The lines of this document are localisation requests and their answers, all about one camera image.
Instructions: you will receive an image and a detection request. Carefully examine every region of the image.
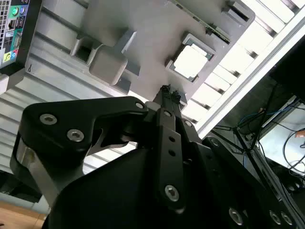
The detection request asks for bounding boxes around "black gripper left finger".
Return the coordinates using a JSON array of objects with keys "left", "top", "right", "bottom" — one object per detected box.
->
[{"left": 9, "top": 84, "right": 188, "bottom": 214}]

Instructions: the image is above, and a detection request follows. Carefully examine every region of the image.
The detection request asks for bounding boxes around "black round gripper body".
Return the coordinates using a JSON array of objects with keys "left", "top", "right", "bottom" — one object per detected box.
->
[{"left": 41, "top": 138, "right": 227, "bottom": 229}]

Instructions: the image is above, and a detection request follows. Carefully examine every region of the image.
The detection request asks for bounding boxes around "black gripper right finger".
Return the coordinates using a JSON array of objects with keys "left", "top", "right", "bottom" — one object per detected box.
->
[{"left": 171, "top": 89, "right": 300, "bottom": 229}]

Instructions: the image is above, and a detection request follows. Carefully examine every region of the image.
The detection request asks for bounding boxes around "silver CPU with green edge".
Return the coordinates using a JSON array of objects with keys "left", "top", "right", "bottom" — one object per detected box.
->
[{"left": 173, "top": 39, "right": 214, "bottom": 79}]

